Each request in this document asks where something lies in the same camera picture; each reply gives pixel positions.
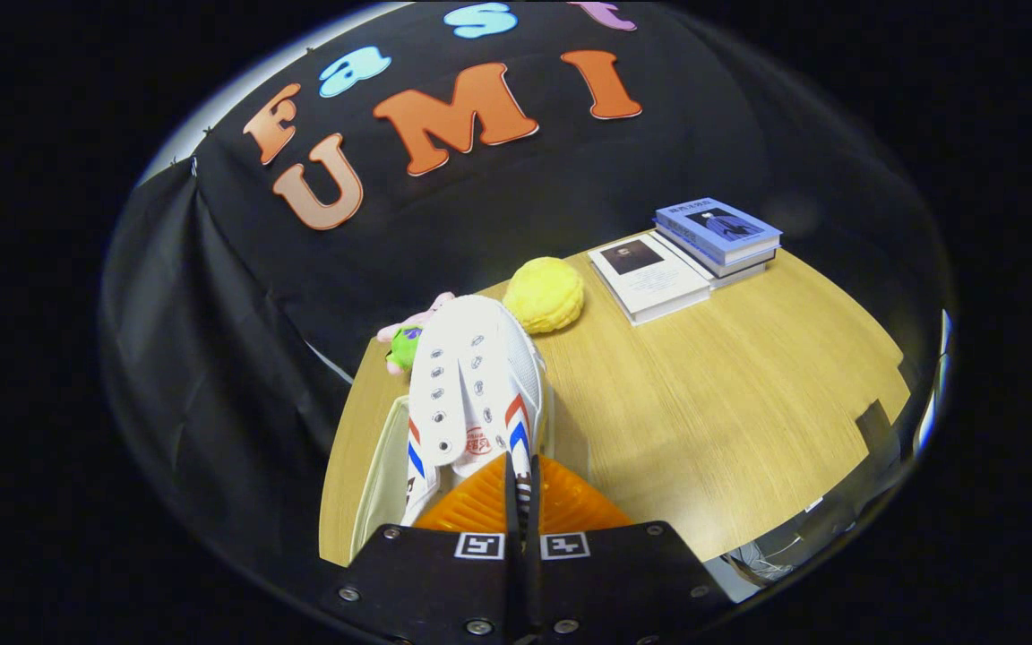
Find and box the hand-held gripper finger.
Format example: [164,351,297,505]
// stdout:
[319,452,524,644]
[527,455,737,644]

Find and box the beige fabric storage box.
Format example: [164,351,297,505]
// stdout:
[349,394,594,562]

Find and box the white shoe striped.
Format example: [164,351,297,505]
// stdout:
[401,294,555,529]

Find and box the pink starfish plush toy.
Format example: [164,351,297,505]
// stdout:
[376,291,457,376]

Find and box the yellow round plush toy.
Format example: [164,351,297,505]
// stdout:
[502,256,587,336]

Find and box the white portrait cover book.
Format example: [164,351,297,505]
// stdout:
[587,230,713,326]

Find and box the pale book with blue edge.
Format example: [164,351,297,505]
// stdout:
[658,233,778,290]

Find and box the black backdrop cloth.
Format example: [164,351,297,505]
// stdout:
[99,0,956,574]

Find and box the blue cover book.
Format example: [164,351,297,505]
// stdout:
[654,197,784,268]

